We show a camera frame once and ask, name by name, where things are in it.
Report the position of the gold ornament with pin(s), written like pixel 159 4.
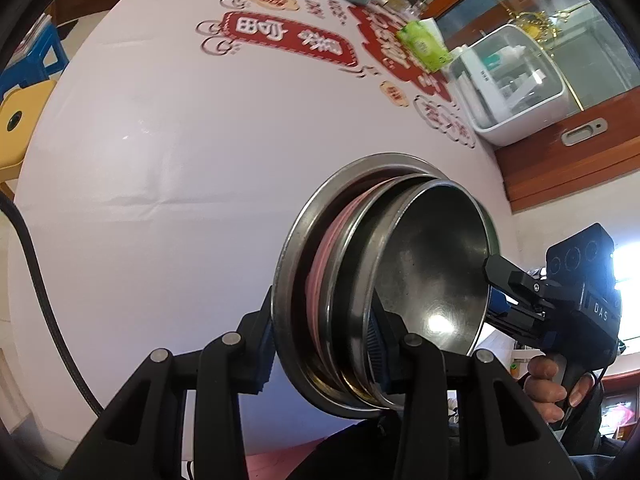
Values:
pixel 535 22

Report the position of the green tissue packet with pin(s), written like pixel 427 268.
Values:
pixel 422 45

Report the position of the wooden window frame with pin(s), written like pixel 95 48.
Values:
pixel 550 175

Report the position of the wide-rimmed steel bowl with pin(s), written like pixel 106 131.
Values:
pixel 290 260

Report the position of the small steel bowl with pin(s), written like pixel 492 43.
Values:
pixel 430 260

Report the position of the deep round steel bowl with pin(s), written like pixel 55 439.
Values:
pixel 345 330

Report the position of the blue stool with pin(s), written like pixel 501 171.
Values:
pixel 45 55

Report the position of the white box with clear lid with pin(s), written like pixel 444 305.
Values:
pixel 520 110

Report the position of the printed pink tablecloth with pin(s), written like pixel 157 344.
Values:
pixel 150 185

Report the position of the pink bowl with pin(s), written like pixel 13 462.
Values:
pixel 325 255

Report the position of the yellow stool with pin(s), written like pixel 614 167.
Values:
pixel 20 125

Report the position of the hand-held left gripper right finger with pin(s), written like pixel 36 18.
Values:
pixel 379 360

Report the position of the person's right hand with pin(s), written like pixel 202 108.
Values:
pixel 542 385

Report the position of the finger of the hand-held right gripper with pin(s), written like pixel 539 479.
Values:
pixel 520 322
pixel 515 280

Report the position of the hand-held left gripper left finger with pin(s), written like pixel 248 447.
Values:
pixel 262 360

